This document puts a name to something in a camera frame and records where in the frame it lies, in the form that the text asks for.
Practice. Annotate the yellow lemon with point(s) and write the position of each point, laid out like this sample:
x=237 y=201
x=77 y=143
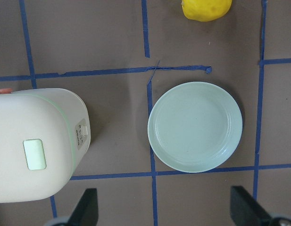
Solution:
x=205 y=10

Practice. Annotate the orange object behind cooker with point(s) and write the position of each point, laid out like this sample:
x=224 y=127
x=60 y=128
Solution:
x=6 y=91

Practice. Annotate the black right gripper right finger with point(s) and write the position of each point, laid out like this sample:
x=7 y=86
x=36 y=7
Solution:
x=246 y=211

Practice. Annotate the white rice cooker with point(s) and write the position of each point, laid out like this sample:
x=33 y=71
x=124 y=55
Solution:
x=44 y=134

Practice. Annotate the pale green plate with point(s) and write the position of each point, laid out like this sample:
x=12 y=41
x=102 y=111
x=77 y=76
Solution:
x=195 y=127

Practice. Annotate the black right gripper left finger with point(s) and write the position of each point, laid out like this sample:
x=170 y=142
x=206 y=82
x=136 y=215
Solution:
x=86 y=212

